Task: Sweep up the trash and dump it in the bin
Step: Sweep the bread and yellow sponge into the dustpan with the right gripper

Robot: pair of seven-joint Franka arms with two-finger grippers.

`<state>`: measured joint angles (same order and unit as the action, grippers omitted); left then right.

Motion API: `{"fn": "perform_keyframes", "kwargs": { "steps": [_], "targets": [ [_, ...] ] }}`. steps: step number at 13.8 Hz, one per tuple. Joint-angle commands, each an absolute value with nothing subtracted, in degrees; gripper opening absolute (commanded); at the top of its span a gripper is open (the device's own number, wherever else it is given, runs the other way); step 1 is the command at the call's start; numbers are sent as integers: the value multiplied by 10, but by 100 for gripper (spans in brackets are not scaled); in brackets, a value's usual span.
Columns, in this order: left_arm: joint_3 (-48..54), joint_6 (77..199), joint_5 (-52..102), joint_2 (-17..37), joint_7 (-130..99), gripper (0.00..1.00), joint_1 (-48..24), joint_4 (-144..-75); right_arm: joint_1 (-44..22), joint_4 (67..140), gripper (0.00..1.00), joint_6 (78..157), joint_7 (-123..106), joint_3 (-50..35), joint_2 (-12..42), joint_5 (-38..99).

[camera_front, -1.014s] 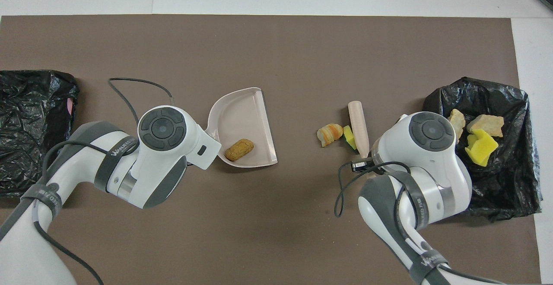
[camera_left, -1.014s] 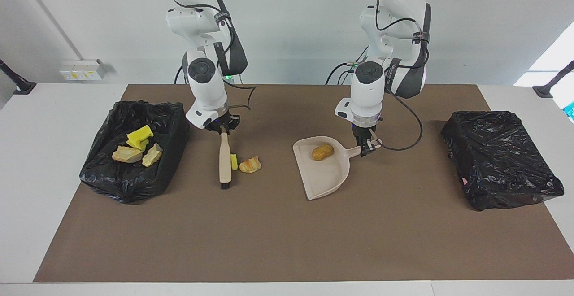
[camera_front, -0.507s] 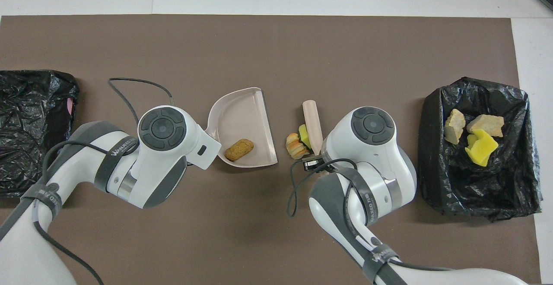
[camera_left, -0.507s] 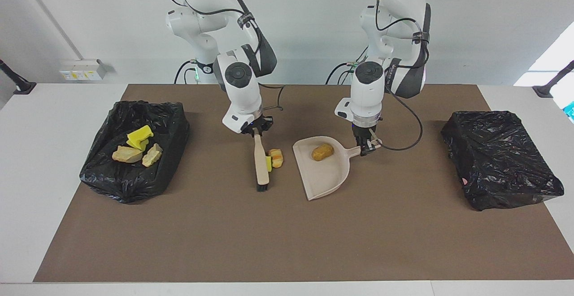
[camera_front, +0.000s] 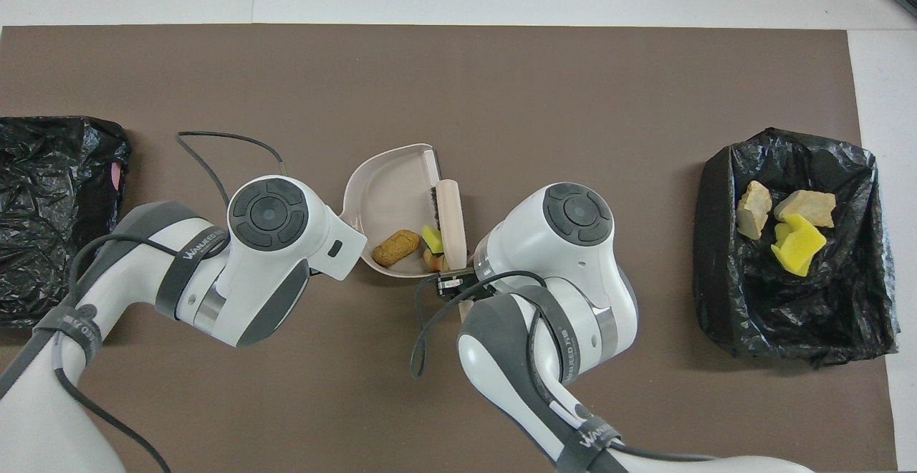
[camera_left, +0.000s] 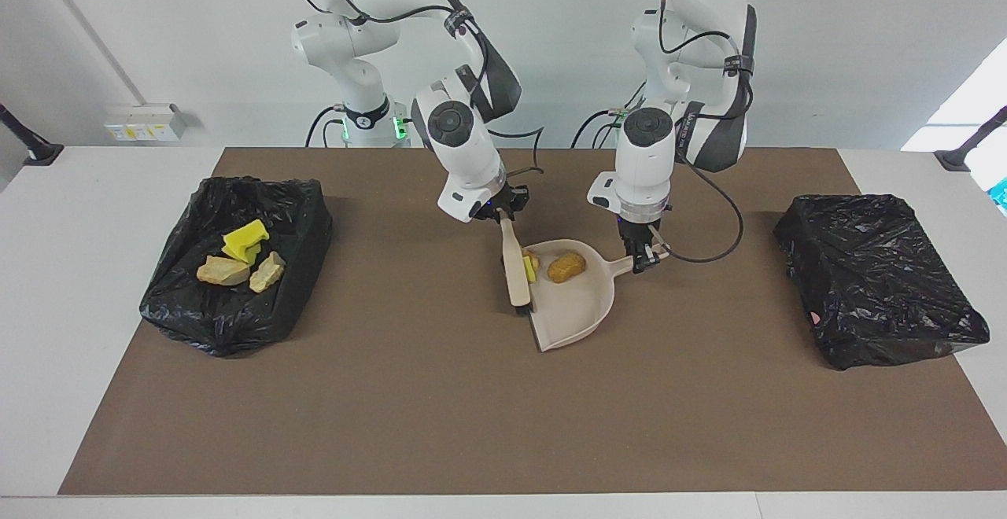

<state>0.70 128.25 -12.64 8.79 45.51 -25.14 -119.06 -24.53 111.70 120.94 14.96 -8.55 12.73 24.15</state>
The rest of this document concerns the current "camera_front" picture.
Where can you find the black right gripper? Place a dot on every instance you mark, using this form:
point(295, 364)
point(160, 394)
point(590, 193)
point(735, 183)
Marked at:
point(462, 283)

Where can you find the striped orange croissant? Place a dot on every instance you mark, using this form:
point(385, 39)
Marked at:
point(754, 209)
point(434, 261)

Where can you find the yellow sponge piece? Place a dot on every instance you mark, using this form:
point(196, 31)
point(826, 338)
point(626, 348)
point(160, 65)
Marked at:
point(801, 247)
point(432, 238)

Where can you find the beige brush with black bristles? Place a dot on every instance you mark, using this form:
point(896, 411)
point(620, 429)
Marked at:
point(451, 222)

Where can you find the brown bread roll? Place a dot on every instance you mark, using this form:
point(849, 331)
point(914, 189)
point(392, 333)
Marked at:
point(396, 247)

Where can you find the beige plastic dustpan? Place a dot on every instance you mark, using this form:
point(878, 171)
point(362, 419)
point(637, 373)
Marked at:
point(387, 193)

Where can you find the beige bread chunk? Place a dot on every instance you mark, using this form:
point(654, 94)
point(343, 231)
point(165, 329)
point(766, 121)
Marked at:
point(806, 206)

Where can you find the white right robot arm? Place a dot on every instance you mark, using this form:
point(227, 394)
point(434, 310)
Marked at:
point(573, 244)

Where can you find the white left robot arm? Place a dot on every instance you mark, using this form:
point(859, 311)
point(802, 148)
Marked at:
point(272, 244)

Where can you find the open black bag-lined bin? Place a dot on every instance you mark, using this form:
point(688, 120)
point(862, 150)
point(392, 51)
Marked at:
point(788, 315)

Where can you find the black bag-covered bin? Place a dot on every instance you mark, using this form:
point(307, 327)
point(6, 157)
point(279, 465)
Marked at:
point(50, 172)

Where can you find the brown table mat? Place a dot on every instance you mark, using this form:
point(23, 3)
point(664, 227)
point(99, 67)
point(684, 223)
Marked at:
point(430, 86)

